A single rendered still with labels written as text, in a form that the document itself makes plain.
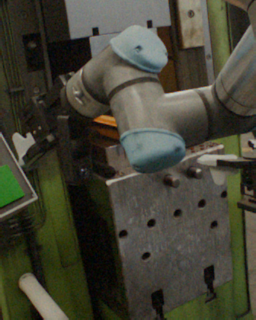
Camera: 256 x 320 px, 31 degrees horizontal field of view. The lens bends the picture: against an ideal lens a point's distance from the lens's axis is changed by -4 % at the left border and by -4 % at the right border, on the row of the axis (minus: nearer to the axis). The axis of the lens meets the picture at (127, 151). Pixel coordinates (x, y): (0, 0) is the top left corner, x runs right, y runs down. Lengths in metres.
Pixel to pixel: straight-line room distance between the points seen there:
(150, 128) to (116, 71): 0.10
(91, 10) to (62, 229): 0.62
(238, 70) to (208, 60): 0.99
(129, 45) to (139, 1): 0.62
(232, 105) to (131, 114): 0.13
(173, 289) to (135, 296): 0.13
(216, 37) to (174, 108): 0.99
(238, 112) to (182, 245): 0.78
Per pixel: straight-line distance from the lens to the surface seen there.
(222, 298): 1.54
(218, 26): 1.59
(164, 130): 0.59
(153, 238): 1.27
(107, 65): 0.64
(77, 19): 1.15
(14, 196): 0.95
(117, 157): 1.22
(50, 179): 1.31
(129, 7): 1.22
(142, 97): 0.60
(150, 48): 0.63
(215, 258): 1.44
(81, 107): 0.69
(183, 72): 1.48
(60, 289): 1.43
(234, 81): 0.58
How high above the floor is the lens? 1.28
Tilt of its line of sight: 15 degrees down
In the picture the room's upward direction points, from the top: 8 degrees counter-clockwise
